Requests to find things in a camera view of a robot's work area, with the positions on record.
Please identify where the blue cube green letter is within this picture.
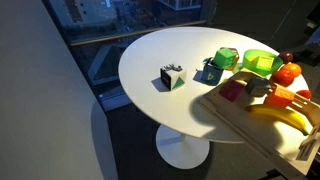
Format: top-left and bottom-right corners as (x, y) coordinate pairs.
(200, 57), (224, 86)

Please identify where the white black cube green triangle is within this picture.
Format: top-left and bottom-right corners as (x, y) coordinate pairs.
(159, 62), (188, 92)

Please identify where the grey foam block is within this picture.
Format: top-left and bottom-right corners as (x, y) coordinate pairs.
(245, 77), (273, 98)

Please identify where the orange fruit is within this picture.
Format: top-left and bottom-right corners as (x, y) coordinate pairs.
(281, 62), (303, 78)

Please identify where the white table pedestal base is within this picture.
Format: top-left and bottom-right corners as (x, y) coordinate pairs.
(155, 123), (211, 170)

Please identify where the large red tomato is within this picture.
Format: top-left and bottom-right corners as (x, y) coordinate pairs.
(269, 68), (295, 88)

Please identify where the yellow-green foam block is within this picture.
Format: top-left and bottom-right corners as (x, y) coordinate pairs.
(254, 54), (276, 72)

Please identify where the yellow banana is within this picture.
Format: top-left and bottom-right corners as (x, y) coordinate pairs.
(245, 103), (310, 137)

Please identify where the green foam cube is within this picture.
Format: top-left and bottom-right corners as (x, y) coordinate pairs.
(211, 47), (238, 70)

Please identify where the brass window railing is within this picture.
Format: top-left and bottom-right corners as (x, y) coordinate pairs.
(69, 19), (208, 47)

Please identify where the orange foam block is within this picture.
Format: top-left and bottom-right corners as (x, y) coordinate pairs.
(263, 84), (296, 108)

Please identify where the small red fruit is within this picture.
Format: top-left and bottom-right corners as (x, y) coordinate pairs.
(295, 89), (313, 100)

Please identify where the pink foam block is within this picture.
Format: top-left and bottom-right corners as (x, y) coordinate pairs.
(218, 79), (246, 103)

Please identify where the green translucent plastic bowl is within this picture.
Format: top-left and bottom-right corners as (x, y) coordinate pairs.
(241, 48), (284, 78)

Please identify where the dark red plum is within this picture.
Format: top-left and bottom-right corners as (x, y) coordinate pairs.
(278, 51), (294, 65)

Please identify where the light wooden crate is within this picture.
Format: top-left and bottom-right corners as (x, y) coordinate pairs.
(199, 70), (320, 176)

